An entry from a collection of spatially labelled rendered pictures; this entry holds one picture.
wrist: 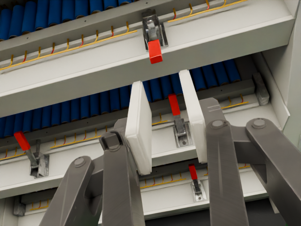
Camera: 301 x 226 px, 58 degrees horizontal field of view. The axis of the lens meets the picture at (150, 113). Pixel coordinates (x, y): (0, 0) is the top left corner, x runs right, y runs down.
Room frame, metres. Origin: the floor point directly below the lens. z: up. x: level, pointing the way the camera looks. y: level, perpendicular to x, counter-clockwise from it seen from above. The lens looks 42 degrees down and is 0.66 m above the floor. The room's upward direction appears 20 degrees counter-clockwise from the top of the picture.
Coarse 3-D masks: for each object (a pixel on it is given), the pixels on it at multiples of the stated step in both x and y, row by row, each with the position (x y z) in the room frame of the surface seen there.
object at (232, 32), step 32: (256, 0) 0.30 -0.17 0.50; (288, 0) 0.27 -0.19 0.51; (192, 32) 0.29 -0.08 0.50; (224, 32) 0.28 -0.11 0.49; (256, 32) 0.26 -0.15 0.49; (288, 32) 0.26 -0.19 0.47; (32, 64) 0.35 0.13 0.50; (64, 64) 0.33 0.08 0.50; (96, 64) 0.31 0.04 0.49; (128, 64) 0.29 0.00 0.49; (160, 64) 0.29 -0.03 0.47; (192, 64) 0.29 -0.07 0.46; (0, 96) 0.32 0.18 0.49; (32, 96) 0.32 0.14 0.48; (64, 96) 0.32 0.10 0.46
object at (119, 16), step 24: (144, 0) 0.34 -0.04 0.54; (168, 0) 0.33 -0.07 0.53; (192, 0) 0.32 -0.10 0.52; (240, 0) 0.30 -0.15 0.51; (72, 24) 0.36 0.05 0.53; (96, 24) 0.34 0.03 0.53; (120, 24) 0.34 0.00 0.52; (0, 48) 0.37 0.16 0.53; (24, 48) 0.36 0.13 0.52; (72, 48) 0.34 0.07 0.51
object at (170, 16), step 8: (216, 0) 0.32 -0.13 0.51; (232, 0) 0.31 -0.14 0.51; (192, 8) 0.32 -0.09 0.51; (200, 8) 0.32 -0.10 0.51; (160, 16) 0.33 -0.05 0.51; (168, 16) 0.33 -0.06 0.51; (176, 16) 0.32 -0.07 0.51; (136, 24) 0.33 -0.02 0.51; (104, 32) 0.34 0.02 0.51; (120, 32) 0.34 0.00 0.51; (80, 40) 0.35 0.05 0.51; (88, 40) 0.35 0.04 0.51; (48, 48) 0.36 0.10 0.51; (56, 48) 0.35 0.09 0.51; (64, 48) 0.35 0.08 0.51; (32, 56) 0.36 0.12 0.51; (0, 64) 0.37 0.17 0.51; (8, 64) 0.37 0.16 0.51
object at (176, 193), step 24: (168, 168) 0.37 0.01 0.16; (192, 168) 0.32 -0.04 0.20; (240, 168) 0.32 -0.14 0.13; (48, 192) 0.42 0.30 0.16; (144, 192) 0.35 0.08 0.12; (168, 192) 0.33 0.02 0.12; (192, 192) 0.31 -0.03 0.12; (264, 192) 0.26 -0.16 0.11; (24, 216) 0.41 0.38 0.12; (144, 216) 0.31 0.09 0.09
